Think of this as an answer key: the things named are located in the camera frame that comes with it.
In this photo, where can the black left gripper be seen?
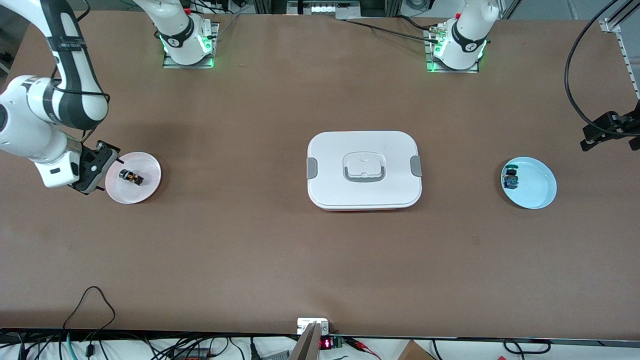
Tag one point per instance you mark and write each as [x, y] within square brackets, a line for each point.
[606, 125]

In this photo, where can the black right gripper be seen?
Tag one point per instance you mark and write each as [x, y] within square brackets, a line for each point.
[90, 163]

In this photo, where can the orange push-button switch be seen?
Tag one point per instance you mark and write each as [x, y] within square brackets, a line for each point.
[131, 177]

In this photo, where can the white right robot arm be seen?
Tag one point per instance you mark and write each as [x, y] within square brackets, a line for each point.
[25, 135]

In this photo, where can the pale pink round plate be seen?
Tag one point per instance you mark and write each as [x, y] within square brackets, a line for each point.
[147, 192]

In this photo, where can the light blue round plate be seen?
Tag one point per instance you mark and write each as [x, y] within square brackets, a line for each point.
[537, 182]

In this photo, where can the white lidded lunch box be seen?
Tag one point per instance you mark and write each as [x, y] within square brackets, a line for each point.
[365, 195]

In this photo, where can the grey slanted bar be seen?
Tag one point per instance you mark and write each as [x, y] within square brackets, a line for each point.
[307, 345]

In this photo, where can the white power strip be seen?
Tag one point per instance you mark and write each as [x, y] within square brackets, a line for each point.
[330, 8]

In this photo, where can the brown cardboard box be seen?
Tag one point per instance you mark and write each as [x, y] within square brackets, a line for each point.
[415, 352]

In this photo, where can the red digit display module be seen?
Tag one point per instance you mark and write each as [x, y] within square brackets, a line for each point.
[327, 343]

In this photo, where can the red clip test leads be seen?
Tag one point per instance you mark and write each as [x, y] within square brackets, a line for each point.
[362, 346]

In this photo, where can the blue push-button switch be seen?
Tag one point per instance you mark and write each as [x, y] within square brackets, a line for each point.
[511, 181]

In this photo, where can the small white metal bracket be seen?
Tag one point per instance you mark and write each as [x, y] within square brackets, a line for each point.
[306, 324]

